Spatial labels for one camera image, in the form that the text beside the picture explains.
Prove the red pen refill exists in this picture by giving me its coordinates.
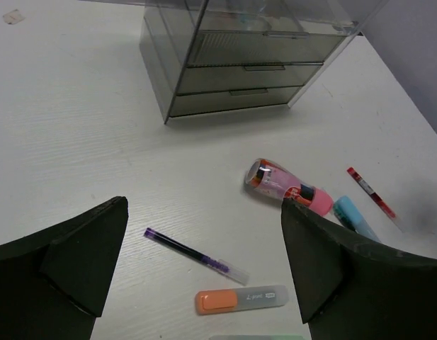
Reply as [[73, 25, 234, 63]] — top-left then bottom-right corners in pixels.
[[346, 166, 406, 232]]

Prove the green capped highlighter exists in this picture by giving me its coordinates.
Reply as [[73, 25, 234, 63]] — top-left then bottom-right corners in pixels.
[[209, 334, 304, 340]]

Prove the orange capped highlighter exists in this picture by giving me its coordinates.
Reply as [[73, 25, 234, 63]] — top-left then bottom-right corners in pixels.
[[195, 285, 290, 315]]

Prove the light blue highlighter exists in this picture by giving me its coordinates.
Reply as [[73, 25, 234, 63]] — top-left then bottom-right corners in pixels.
[[332, 195, 380, 242]]

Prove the small tape scrap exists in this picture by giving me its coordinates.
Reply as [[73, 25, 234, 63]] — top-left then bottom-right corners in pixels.
[[3, 9, 25, 25]]

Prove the pink capped marker bottle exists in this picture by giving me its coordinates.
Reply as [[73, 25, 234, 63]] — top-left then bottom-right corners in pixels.
[[244, 158, 334, 217]]

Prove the purple pen refill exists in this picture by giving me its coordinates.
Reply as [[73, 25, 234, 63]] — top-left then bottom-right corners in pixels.
[[144, 227, 249, 285]]

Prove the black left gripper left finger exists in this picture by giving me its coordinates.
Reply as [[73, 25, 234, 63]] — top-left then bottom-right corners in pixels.
[[0, 196, 128, 339]]

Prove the clear acrylic drawer organizer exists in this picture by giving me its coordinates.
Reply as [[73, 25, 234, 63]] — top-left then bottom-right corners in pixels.
[[140, 1, 384, 120]]

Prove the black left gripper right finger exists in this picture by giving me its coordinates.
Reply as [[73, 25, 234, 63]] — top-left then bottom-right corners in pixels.
[[281, 199, 437, 339]]

